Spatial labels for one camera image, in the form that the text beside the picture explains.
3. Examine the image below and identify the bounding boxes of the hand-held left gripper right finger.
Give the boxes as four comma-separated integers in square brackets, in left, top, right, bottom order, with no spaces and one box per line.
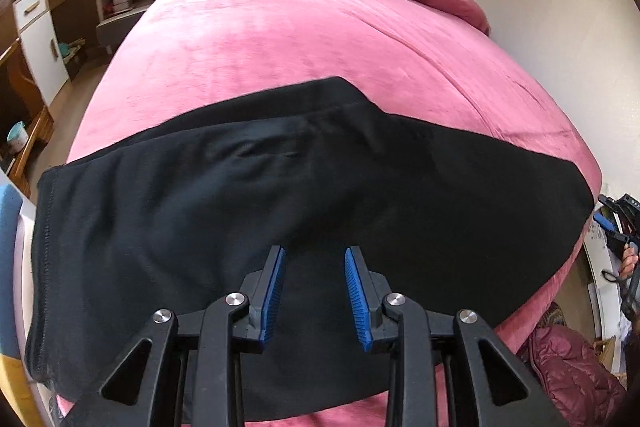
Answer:
[344,246,571,427]

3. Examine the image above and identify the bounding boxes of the pink velvet bed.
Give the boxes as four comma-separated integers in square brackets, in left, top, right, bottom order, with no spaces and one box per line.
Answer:
[52,0,603,427]

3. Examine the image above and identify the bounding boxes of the teal cup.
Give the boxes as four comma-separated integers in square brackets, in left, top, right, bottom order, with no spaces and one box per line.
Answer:
[7,122,28,154]

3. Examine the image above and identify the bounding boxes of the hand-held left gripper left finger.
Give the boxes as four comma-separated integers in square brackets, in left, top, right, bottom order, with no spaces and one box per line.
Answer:
[60,246,287,427]

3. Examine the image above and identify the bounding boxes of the person's right hand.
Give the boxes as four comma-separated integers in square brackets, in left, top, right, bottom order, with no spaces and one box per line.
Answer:
[619,251,639,280]

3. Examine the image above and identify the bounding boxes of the white grey nightstand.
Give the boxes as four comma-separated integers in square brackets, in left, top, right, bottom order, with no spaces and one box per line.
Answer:
[95,0,178,52]

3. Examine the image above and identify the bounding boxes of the maroon puffer jacket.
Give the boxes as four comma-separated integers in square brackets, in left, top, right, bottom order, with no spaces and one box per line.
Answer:
[527,326,628,427]

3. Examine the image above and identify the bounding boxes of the patterned cloth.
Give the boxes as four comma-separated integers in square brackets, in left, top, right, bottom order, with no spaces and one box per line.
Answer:
[540,302,568,329]

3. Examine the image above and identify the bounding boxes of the white cabinet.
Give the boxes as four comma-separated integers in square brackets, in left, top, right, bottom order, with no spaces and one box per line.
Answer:
[12,0,71,108]

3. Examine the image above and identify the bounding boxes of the black pants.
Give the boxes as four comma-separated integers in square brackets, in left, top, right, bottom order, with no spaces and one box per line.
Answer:
[24,77,596,423]

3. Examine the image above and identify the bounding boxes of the low wooden table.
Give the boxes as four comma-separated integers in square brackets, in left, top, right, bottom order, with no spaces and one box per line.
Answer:
[0,39,56,192]

